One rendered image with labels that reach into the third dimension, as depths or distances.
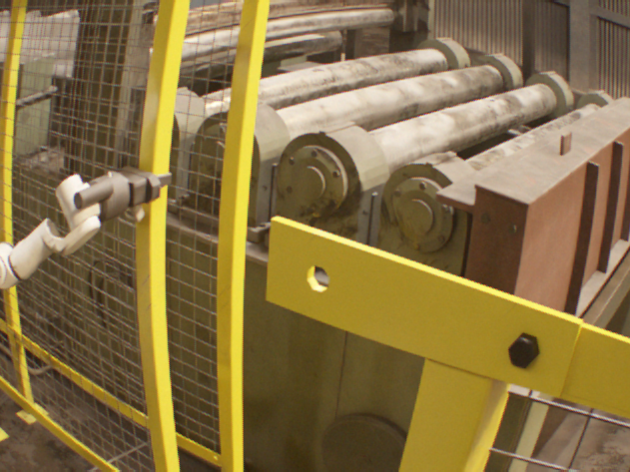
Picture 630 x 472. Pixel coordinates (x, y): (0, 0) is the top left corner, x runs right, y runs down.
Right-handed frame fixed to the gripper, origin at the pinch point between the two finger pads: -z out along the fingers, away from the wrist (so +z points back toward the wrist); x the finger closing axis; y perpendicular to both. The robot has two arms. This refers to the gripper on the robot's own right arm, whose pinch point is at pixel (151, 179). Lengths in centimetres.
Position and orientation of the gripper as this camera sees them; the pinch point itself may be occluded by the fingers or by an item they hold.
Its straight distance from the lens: 192.2
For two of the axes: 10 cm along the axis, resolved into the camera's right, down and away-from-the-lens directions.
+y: 0.8, -9.2, -3.8
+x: 8.1, 2.8, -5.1
